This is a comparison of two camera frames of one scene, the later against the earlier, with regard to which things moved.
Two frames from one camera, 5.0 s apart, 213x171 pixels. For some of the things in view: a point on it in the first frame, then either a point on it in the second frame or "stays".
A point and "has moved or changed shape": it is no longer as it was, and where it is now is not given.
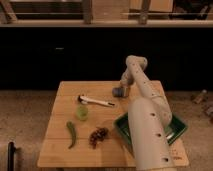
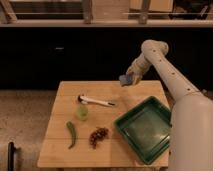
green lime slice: x=82 y=112 stays
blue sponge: x=120 y=92 has moved or changed shape
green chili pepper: x=69 y=123 stays
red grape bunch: x=99 y=134 stays
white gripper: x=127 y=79 -> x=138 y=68
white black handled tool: x=83 y=99 stays
